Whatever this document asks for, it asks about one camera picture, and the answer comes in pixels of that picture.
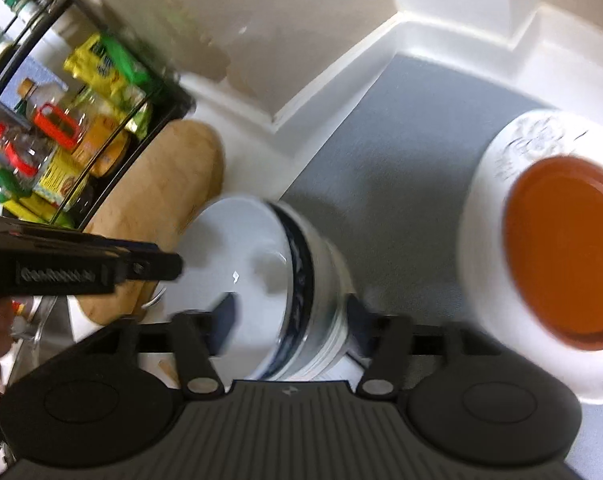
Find round wooden cutting board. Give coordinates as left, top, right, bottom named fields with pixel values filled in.
left=76, top=120, right=227, bottom=328

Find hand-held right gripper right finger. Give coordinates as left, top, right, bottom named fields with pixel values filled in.
left=345, top=294, right=487, bottom=402

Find white square floral plate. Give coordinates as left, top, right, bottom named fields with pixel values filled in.
left=456, top=109, right=603, bottom=404

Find grey table mat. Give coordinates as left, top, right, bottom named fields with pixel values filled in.
left=280, top=55, right=549, bottom=361

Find black wire rack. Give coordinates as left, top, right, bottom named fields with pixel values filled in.
left=0, top=0, right=197, bottom=233

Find red capped sauce bottle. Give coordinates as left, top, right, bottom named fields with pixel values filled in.
left=0, top=122, right=58, bottom=187

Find brown round plate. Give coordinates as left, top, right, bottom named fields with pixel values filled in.
left=501, top=156, right=603, bottom=352

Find yellow green snack packets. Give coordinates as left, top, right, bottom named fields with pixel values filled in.
left=64, top=32, right=154, bottom=139

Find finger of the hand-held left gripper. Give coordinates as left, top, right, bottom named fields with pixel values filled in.
left=112, top=241, right=184, bottom=283

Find oil bottle with red handle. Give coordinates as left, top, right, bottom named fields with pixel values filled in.
left=16, top=77, right=130, bottom=177

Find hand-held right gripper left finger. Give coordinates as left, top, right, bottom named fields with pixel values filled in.
left=88, top=292, right=239, bottom=402

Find white bowl with blue pattern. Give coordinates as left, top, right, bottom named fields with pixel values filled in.
left=165, top=196, right=316, bottom=382

